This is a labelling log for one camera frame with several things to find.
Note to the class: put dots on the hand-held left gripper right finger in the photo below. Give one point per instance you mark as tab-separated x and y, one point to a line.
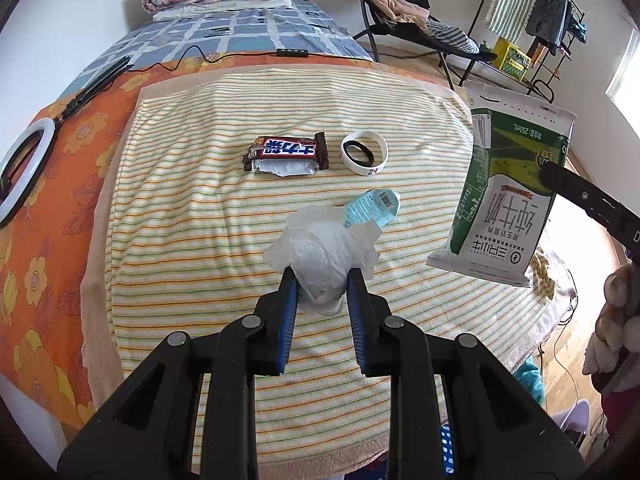
356	310

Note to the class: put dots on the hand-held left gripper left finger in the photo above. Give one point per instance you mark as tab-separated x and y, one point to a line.
287	310

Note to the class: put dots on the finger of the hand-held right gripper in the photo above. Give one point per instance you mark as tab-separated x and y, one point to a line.
595	200

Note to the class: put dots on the small white bag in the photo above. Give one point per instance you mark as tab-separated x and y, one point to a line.
320	255

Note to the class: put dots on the green white milk carton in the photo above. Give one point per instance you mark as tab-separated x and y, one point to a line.
500	200

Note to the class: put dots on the blue plastic basket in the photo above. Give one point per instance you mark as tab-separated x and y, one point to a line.
447	447

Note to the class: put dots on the light blue wrapper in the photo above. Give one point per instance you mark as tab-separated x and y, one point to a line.
372	207

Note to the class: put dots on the striped yellow towel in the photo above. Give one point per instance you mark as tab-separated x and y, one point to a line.
200	240

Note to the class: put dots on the window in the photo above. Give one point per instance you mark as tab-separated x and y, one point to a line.
625	75

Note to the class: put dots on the black clothes rack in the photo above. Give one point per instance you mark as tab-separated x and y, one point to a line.
550	65

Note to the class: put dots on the brown candy bar wrapper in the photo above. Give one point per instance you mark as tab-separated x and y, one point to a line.
285	152

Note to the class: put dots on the yellow plastic crate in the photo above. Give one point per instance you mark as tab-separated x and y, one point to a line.
512	57

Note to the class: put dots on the teal cloth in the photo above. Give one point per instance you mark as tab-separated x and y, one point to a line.
530	380

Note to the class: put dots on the dark hanging jacket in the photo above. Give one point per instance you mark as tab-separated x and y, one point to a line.
550	15

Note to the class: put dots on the green striped hanging towel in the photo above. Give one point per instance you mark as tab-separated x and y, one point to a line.
515	5

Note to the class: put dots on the striped grey garment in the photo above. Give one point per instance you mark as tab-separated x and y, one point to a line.
452	37

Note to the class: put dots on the blue checked bedsheet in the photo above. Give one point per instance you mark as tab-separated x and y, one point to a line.
240	35

